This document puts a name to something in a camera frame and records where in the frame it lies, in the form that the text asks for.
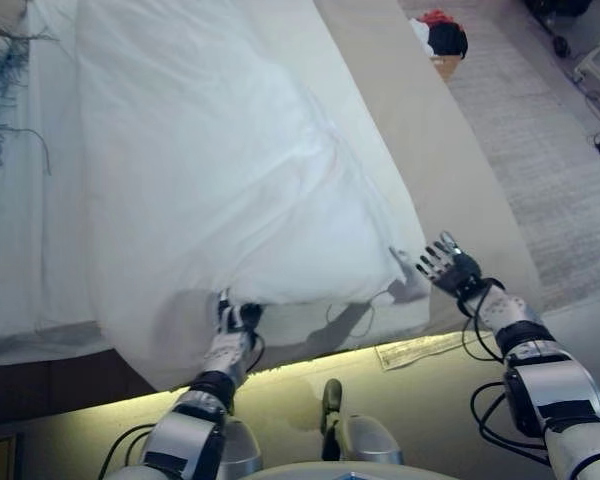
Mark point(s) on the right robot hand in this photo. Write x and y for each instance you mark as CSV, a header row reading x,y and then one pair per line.
x,y
457,272

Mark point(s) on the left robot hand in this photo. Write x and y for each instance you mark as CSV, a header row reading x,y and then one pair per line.
x,y
232,320

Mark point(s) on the white duvet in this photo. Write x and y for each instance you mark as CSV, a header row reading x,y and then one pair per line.
x,y
205,175

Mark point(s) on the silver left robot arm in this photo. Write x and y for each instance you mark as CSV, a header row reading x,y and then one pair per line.
x,y
180,440

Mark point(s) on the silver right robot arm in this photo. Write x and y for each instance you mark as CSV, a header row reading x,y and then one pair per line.
x,y
555,390

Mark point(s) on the beige bed blanket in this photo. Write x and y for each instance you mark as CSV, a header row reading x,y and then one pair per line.
x,y
430,150

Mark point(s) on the white bed sheet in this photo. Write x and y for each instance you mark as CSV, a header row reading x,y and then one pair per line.
x,y
30,225

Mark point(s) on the grey area rug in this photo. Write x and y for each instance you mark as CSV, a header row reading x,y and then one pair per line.
x,y
555,200

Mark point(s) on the silver left robot leg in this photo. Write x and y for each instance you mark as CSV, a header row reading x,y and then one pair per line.
x,y
242,450

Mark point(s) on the silver robot leg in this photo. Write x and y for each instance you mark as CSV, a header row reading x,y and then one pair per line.
x,y
242,450
375,440

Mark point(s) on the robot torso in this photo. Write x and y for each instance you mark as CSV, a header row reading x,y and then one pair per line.
x,y
330,472

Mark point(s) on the silver right robot leg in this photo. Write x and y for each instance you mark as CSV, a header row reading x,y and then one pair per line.
x,y
375,440

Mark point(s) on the cardboard box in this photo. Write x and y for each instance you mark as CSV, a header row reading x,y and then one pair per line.
x,y
447,67

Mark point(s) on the black garment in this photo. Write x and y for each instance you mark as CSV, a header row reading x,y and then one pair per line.
x,y
447,42

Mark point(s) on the white garment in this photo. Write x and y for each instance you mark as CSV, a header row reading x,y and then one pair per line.
x,y
421,35

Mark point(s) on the black white wheeled robot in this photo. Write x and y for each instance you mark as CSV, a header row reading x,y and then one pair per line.
x,y
560,46

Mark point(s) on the white framed mirror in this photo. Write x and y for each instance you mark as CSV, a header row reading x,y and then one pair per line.
x,y
597,65

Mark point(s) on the red garment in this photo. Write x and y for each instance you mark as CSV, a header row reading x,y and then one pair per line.
x,y
437,16

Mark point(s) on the dark brown bed frame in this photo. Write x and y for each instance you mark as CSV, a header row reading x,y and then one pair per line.
x,y
55,390

